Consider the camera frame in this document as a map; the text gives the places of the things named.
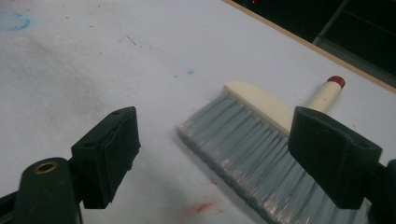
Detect cream hand brush grey bristles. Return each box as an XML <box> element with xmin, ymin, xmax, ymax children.
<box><xmin>177</xmin><ymin>75</ymin><xmax>372</xmax><ymax>224</ymax></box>

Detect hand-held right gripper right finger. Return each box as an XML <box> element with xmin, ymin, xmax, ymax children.
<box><xmin>287</xmin><ymin>105</ymin><xmax>384</xmax><ymax>210</ymax></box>

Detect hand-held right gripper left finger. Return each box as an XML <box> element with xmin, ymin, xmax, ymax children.
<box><xmin>70</xmin><ymin>105</ymin><xmax>142</xmax><ymax>210</ymax></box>

